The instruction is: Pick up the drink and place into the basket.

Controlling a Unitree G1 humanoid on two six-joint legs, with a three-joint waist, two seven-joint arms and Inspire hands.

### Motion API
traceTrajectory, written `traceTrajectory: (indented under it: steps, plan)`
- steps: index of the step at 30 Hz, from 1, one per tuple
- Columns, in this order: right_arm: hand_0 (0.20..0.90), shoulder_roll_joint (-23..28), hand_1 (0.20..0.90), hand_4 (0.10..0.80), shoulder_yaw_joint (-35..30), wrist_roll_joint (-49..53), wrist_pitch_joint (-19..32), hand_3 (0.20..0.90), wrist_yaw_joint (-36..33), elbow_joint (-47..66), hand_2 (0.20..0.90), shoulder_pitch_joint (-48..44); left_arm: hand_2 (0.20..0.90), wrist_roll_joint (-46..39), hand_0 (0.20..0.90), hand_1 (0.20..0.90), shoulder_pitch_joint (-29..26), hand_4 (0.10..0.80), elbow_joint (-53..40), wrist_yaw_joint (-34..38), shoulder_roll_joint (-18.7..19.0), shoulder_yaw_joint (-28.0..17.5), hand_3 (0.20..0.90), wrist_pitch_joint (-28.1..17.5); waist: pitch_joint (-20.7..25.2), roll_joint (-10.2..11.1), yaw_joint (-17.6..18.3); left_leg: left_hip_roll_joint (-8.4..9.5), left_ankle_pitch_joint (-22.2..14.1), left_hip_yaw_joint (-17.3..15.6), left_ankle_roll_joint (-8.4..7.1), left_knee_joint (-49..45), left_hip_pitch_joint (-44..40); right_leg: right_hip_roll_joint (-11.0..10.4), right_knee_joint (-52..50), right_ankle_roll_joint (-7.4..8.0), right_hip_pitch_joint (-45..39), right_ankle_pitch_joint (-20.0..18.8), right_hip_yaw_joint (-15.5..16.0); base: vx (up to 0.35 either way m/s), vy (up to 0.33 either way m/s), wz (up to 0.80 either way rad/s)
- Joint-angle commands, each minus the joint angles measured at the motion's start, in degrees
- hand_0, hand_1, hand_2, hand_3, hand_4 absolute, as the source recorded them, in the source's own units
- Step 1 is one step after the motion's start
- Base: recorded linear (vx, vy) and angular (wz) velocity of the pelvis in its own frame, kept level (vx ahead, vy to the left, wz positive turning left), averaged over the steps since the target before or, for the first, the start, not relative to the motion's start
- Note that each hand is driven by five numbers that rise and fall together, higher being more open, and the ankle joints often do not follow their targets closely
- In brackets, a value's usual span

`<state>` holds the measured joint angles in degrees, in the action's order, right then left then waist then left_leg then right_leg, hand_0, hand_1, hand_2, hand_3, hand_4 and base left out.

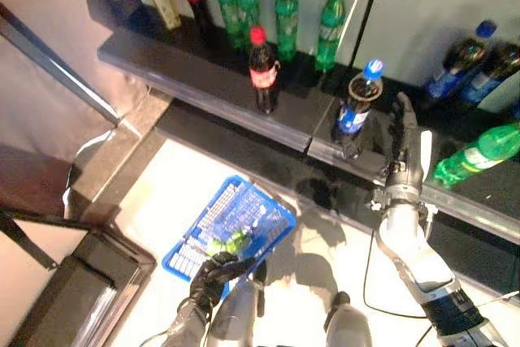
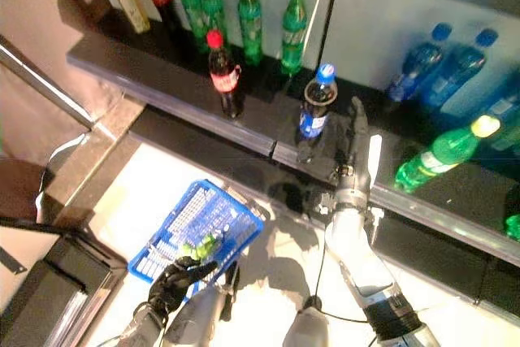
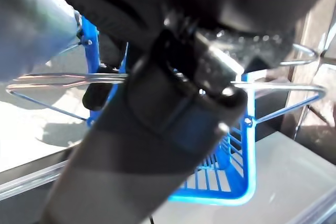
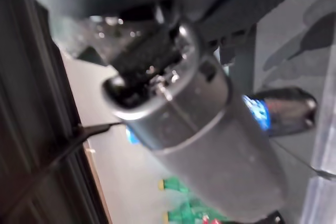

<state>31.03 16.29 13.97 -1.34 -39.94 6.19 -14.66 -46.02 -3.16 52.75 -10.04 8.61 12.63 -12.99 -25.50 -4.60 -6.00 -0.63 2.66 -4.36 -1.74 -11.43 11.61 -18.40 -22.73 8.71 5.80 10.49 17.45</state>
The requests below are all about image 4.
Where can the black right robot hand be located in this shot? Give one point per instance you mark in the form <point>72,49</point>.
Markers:
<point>197,129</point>

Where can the pepsi bottle blue cap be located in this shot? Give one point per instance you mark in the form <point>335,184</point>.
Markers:
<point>288,113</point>

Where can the green sprite bottle yellow cap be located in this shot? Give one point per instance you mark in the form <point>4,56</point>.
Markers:
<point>183,216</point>
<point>176,187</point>

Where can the coca-cola bottle red cap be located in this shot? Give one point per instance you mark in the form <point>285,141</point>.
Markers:
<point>211,220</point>

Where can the black shelf board metal edge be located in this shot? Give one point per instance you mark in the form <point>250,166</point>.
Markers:
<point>31,103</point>

